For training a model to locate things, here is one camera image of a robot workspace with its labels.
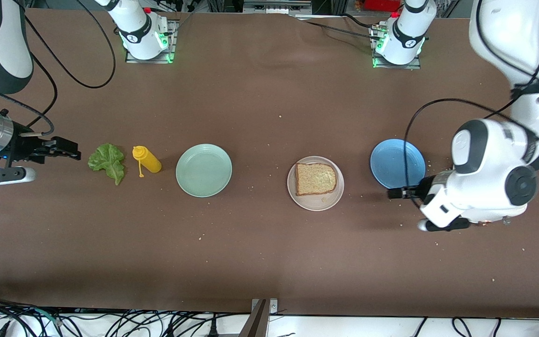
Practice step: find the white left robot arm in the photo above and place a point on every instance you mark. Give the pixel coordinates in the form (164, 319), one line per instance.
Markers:
(498, 154)

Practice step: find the blue plate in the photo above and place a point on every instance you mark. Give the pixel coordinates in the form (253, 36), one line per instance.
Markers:
(391, 161)

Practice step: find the yellow mustard squeeze bottle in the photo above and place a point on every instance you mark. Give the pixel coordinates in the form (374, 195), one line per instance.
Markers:
(150, 161)

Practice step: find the mint green plate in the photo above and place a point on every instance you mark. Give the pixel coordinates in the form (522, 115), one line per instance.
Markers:
(204, 171)

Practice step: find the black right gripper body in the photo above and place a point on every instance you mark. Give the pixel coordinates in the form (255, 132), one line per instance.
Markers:
(25, 148)

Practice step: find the silver mounting bracket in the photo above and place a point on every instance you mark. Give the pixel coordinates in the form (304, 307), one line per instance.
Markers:
(273, 306)

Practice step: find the brown bread slice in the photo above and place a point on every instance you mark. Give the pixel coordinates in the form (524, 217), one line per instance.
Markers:
(316, 179)

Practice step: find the beige plate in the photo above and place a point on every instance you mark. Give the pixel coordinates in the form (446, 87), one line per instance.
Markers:
(316, 202)

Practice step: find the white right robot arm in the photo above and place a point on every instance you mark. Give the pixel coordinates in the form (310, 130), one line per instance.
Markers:
(136, 28)

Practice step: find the dark grey pole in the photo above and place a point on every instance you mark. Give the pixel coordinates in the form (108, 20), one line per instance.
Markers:
(256, 323)

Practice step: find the silver metal frame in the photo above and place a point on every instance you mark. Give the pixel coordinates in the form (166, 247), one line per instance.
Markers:
(276, 5)

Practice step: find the red box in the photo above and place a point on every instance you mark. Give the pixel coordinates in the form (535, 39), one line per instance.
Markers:
(382, 4)

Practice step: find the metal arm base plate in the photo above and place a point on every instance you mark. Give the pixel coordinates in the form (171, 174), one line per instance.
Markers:
(414, 66)
(130, 60)

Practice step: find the green lettuce leaf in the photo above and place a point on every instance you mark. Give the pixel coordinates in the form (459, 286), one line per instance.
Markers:
(108, 159)

